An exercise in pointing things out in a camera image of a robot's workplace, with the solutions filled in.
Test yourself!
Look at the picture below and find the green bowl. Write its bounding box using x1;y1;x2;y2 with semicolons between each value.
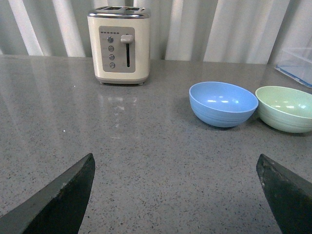
255;86;312;133

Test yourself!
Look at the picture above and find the blue bowl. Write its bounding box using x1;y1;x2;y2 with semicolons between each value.
189;81;258;128

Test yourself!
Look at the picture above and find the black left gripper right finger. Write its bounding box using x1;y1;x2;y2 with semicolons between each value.
256;154;312;234

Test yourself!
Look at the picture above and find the clear plastic container blue rim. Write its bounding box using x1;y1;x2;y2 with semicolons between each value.
275;47;312;88

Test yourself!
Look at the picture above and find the cream two-slot toaster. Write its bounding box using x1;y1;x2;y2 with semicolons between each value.
87;6;151;85

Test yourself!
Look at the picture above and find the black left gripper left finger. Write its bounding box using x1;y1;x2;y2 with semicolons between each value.
0;153;95;234

